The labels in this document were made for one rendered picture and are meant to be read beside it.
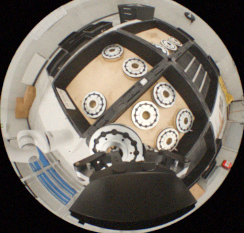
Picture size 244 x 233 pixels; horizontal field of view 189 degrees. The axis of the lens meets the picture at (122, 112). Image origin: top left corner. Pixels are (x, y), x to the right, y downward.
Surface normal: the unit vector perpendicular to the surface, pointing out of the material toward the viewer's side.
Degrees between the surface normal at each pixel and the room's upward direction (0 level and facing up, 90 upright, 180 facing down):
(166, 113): 0
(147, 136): 0
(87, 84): 0
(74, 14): 90
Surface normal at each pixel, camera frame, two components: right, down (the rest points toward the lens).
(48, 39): 0.73, 0.68
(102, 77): -0.08, -0.04
